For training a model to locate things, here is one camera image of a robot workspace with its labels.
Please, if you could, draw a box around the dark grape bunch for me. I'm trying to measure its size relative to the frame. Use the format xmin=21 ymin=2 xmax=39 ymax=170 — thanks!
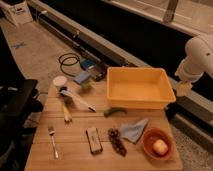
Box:
xmin=108 ymin=129 xmax=127 ymax=157

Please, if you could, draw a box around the green pepper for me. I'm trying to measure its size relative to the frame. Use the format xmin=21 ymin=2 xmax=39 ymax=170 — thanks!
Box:
xmin=104 ymin=107 xmax=127 ymax=117

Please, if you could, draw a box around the white round cup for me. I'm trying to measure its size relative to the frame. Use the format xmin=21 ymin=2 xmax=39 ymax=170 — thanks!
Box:
xmin=53 ymin=76 xmax=67 ymax=89

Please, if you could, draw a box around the brown rectangular block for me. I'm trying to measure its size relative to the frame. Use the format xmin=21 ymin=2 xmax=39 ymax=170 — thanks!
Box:
xmin=86 ymin=127 xmax=103 ymax=155

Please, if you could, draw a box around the blue cloth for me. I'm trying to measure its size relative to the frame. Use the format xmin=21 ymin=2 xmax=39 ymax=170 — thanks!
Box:
xmin=119 ymin=118 xmax=149 ymax=143

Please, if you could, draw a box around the metal floor rail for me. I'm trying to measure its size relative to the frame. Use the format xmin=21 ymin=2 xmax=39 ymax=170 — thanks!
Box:
xmin=27 ymin=0 xmax=213 ymax=128

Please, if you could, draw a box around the white cardboard box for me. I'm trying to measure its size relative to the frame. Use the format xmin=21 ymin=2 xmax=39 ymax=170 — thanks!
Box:
xmin=0 ymin=0 xmax=33 ymax=26

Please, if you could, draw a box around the black chair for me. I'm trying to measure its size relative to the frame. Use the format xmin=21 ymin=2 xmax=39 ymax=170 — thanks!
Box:
xmin=0 ymin=80 xmax=43 ymax=171

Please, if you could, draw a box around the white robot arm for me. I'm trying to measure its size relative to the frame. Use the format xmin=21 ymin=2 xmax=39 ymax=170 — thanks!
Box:
xmin=175 ymin=34 xmax=213 ymax=97

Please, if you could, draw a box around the yellow plastic tray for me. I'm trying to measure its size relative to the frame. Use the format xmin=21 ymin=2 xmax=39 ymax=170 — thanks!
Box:
xmin=107 ymin=67 xmax=176 ymax=109

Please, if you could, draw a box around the blue black device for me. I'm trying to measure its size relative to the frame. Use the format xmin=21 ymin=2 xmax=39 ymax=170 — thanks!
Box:
xmin=80 ymin=59 xmax=106 ymax=81

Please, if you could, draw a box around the yellow apple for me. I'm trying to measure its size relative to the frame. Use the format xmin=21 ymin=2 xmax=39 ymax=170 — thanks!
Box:
xmin=153 ymin=139 xmax=168 ymax=155

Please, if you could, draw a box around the orange bowl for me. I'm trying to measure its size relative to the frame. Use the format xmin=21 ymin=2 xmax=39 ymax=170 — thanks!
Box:
xmin=141 ymin=128 xmax=173 ymax=161

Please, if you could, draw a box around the green cup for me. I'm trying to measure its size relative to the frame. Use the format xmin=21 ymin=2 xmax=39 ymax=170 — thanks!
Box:
xmin=81 ymin=80 xmax=92 ymax=91

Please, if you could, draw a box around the silver fork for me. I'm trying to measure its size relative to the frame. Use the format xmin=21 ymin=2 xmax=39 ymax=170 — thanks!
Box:
xmin=48 ymin=126 xmax=59 ymax=159

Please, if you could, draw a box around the black coiled cable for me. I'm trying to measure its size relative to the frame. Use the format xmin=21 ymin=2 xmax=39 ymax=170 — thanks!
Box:
xmin=58 ymin=52 xmax=82 ymax=78

